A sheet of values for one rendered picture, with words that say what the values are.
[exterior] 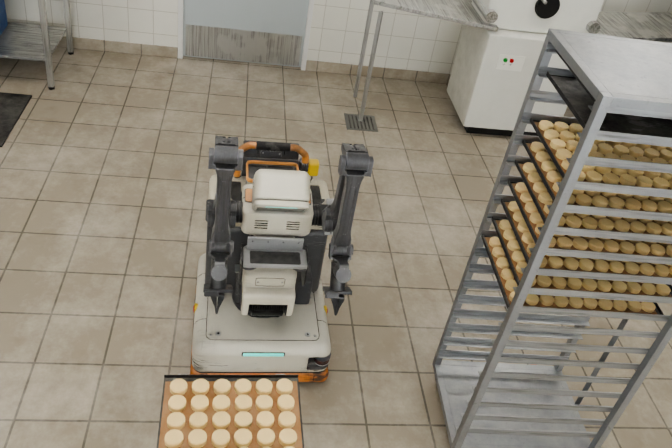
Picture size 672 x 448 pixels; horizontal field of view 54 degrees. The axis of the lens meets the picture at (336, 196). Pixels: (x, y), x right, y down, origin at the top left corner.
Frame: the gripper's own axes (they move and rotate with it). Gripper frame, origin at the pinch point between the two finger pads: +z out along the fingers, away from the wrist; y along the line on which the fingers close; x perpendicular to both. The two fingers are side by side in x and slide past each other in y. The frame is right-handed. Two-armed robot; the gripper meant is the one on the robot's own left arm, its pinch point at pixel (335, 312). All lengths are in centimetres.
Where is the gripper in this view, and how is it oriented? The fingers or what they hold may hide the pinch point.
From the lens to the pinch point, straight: 250.6
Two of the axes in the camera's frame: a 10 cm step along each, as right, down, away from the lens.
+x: -1.7, -1.6, 9.7
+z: -0.7, 9.9, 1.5
